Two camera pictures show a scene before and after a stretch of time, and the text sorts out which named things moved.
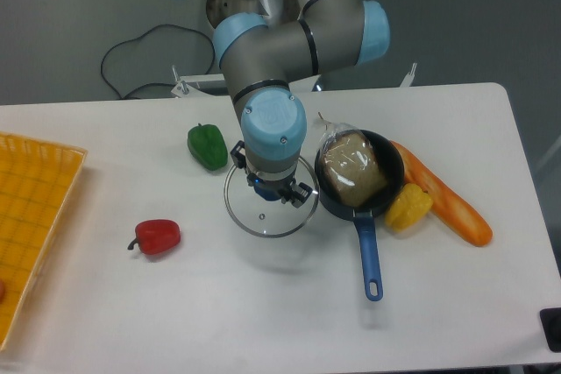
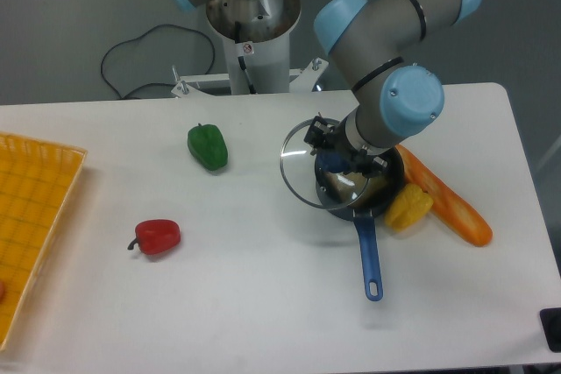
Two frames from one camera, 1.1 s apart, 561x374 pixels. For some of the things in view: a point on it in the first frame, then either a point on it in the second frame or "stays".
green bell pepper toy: (208, 146) stays
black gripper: (271, 189) → (361, 161)
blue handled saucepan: (360, 178) stays
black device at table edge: (550, 320) stays
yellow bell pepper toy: (410, 207) stays
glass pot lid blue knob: (268, 218) → (325, 179)
